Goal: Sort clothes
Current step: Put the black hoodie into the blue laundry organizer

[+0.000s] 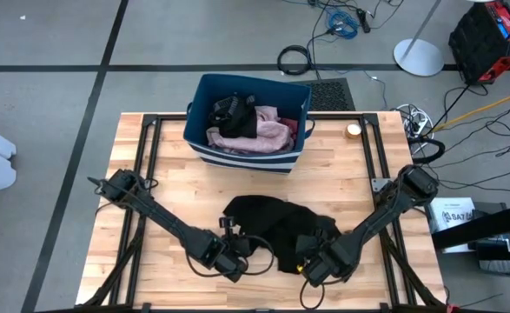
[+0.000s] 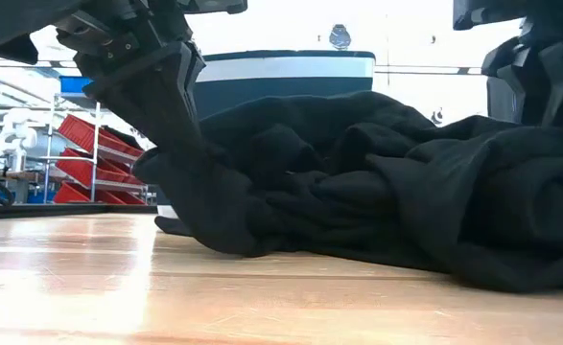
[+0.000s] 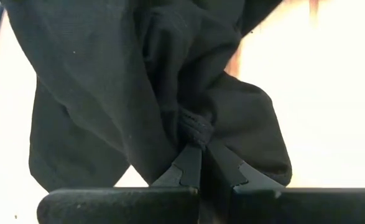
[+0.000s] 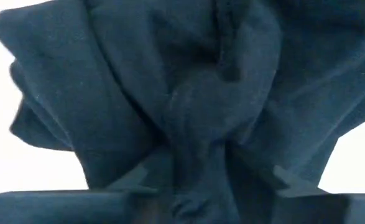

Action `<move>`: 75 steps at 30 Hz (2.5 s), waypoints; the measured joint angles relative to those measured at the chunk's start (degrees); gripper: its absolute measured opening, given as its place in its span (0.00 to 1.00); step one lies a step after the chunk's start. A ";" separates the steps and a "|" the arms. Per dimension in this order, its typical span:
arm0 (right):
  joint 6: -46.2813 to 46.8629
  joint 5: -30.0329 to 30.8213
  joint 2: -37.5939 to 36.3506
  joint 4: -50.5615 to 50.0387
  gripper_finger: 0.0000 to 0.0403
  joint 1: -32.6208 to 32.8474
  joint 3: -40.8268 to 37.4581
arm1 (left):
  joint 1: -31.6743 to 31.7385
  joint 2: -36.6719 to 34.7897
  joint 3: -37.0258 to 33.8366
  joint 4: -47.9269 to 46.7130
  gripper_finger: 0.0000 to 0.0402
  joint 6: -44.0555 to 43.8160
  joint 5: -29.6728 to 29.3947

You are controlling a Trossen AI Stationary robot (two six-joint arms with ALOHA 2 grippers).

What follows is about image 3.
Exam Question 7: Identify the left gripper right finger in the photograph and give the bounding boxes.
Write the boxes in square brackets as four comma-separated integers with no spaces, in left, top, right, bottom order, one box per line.
[200,140,365,224]

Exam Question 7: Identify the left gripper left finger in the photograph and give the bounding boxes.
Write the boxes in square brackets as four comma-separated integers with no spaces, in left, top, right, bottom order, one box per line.
[37,144,201,224]

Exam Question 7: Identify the plain black garment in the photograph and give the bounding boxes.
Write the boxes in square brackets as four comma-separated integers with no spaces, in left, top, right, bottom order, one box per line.
[0,0,293,192]

